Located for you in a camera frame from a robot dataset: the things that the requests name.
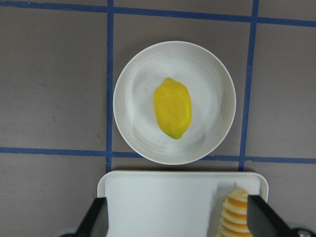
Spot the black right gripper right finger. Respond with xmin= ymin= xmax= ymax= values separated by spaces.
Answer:
xmin=247 ymin=195 xmax=296 ymax=237

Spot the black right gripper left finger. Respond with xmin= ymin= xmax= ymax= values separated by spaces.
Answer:
xmin=74 ymin=197 xmax=109 ymax=237

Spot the yellow lemon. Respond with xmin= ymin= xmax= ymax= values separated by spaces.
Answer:
xmin=153 ymin=78 xmax=192 ymax=140

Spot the sliced yellow fruit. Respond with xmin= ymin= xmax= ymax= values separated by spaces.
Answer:
xmin=215 ymin=189 xmax=252 ymax=237

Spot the white rectangular tray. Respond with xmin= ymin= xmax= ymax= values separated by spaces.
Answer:
xmin=97 ymin=170 xmax=269 ymax=237

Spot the white round plate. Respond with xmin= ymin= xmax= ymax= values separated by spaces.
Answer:
xmin=113 ymin=41 xmax=237 ymax=165

